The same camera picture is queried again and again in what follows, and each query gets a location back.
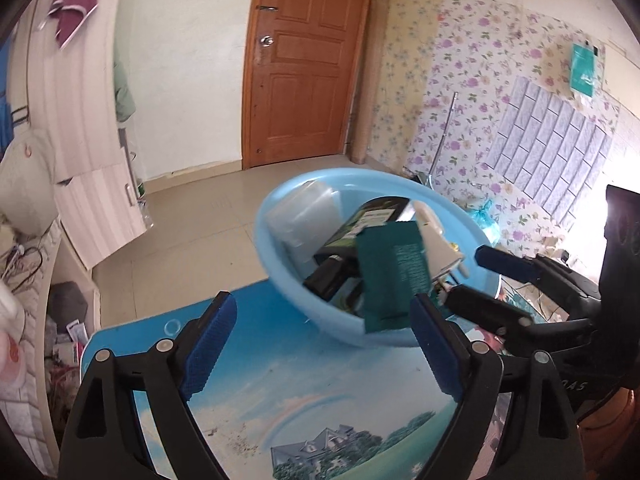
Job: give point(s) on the dark green packet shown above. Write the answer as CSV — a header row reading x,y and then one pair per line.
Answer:
x,y
390,280

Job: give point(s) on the black shampoo bottle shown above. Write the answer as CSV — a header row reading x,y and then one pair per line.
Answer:
x,y
370,215

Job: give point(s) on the white charger plug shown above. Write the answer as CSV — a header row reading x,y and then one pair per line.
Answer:
x,y
440,245

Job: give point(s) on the brown wooden door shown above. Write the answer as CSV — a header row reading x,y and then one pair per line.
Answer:
x,y
305,85

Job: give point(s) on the brick-pattern side counter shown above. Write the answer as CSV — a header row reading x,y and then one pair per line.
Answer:
x,y
30,410

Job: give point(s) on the light blue plastic basin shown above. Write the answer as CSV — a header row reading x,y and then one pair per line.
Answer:
x,y
280,260

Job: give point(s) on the white electric kettle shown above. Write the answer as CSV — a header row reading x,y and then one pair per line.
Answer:
x,y
10,310

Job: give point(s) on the printed scenery desktop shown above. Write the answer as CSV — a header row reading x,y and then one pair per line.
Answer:
x,y
300,385

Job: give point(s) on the grey tote bag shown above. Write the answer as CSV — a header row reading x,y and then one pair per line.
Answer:
x,y
30,180

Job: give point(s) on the light blue plastic bag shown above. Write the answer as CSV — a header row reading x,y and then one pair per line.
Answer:
x,y
482,217

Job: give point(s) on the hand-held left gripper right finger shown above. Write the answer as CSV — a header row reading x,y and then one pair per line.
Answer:
x,y
440,355

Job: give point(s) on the white wardrobe cabinet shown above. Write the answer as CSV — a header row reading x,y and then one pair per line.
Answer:
x,y
85,110

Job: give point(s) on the teal paper bag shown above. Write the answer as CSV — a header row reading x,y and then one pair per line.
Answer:
x,y
585,70

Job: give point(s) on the orange cushion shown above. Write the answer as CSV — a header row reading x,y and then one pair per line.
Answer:
x,y
615,410

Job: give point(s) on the green jacket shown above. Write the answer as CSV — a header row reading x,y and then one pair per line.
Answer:
x,y
124,95

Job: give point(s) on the clear plastic storage box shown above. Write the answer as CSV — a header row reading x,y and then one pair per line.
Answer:
x,y
300,220

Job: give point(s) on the dark grey bin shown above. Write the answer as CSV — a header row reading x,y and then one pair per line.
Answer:
x,y
70,305

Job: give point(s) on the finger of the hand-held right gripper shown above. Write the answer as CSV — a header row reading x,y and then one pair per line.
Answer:
x,y
505,262
480,305

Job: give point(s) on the pink cup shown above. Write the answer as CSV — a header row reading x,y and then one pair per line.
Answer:
x,y
7,360

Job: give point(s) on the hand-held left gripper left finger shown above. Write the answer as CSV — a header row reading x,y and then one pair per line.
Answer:
x,y
210,345

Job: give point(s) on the red white packet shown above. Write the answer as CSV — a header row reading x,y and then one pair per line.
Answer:
x,y
77,340

